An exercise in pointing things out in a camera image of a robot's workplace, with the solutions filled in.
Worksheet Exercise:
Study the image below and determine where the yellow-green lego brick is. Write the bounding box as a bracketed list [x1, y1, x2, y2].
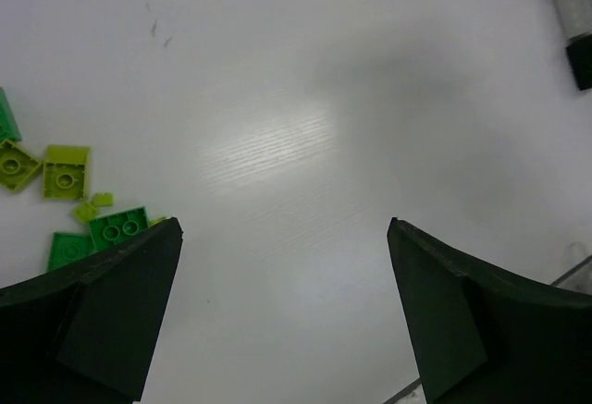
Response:
[43, 144, 91, 201]

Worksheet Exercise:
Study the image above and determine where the tiny yellow-green lego stud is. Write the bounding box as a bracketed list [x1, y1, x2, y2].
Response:
[92, 192, 114, 207]

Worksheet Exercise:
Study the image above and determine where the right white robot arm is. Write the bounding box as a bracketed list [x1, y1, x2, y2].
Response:
[552, 0, 591, 91]

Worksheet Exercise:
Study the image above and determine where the large green lego brick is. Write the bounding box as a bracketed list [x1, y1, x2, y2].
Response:
[88, 207, 149, 251]

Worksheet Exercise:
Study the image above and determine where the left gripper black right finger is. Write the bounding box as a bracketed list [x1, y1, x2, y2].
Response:
[388, 218, 591, 403]

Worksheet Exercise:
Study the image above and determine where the small yellow-green lego piece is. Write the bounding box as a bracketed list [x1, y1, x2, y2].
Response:
[70, 201, 100, 224]

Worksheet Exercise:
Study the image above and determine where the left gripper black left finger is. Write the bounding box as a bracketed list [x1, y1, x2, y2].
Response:
[1, 218, 182, 403]

